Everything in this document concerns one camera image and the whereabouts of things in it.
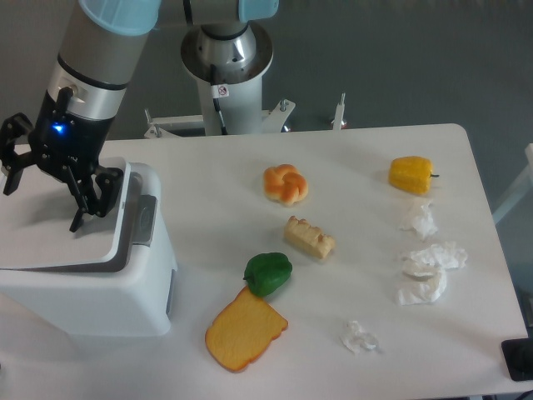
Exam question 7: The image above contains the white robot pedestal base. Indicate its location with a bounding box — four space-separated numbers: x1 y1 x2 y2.
145 22 296 138

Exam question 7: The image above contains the white trash can lid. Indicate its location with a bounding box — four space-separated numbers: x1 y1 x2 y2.
1 157 132 272

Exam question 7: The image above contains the black device at edge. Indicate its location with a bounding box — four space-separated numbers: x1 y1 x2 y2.
501 338 533 382

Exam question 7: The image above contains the crumpled white tissue small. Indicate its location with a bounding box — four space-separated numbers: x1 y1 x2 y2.
340 320 380 355

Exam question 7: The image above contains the knotted bread roll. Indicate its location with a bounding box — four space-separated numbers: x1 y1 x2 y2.
263 164 309 207

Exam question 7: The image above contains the crumpled white tissue upper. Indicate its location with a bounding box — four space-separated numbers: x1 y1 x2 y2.
399 198 438 242

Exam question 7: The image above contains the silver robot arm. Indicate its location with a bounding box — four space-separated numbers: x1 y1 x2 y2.
1 1 279 231

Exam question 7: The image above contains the crumpled white tissue large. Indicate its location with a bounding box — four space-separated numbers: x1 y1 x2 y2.
396 242 468 306

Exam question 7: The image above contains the orange toast slice toy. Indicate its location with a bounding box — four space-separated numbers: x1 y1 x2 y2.
204 287 288 373

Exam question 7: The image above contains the beige cake slice toy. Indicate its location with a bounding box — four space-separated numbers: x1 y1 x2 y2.
284 216 336 259

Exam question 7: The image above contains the yellow toy bell pepper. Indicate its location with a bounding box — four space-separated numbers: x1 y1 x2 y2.
388 156 439 195

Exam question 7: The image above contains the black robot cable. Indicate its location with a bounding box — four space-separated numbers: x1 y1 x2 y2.
209 63 228 136

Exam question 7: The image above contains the green toy bell pepper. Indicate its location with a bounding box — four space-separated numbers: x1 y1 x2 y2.
243 252 292 298

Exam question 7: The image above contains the white trash can body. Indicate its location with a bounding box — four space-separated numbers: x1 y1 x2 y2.
1 162 177 337

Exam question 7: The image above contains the white table frame leg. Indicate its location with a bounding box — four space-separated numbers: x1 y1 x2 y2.
492 143 532 225

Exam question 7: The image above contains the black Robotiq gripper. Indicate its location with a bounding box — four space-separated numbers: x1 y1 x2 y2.
1 94 124 233

